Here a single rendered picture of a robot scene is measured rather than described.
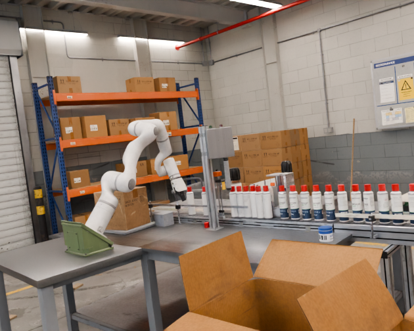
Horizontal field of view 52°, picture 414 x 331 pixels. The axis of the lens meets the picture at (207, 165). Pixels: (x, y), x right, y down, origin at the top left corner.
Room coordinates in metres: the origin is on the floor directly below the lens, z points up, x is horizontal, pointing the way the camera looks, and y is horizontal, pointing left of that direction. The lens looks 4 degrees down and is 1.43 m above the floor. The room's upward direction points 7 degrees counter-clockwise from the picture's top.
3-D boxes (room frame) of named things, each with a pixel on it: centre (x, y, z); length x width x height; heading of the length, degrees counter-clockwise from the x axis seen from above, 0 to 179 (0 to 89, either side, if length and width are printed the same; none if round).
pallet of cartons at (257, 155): (6.74, -0.96, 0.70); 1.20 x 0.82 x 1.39; 48
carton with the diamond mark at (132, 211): (3.08, 0.65, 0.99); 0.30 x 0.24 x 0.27; 55
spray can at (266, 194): (2.62, -0.35, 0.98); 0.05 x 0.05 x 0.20
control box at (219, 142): (2.73, -0.09, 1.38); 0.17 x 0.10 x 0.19; 103
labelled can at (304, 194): (2.44, -0.54, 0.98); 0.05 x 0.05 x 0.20
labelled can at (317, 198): (2.39, -0.60, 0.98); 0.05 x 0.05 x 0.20
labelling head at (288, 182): (2.65, -0.44, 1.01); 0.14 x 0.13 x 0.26; 48
